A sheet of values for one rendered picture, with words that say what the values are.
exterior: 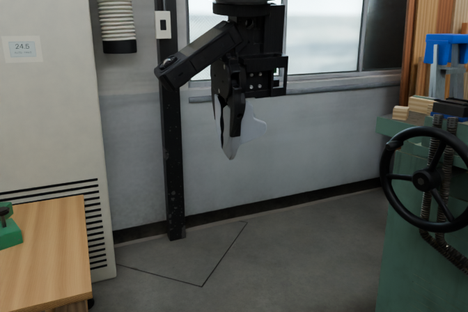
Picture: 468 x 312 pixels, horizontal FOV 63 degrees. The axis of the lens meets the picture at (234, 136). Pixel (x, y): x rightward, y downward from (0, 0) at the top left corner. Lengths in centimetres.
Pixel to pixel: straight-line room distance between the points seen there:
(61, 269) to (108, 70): 108
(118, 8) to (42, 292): 118
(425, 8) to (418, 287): 185
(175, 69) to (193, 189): 188
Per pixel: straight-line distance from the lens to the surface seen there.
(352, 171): 290
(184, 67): 46
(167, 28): 196
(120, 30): 184
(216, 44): 47
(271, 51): 50
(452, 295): 146
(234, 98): 46
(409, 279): 153
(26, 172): 182
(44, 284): 123
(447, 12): 306
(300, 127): 251
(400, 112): 140
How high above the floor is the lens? 121
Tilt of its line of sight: 16 degrees down
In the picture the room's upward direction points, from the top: straight up
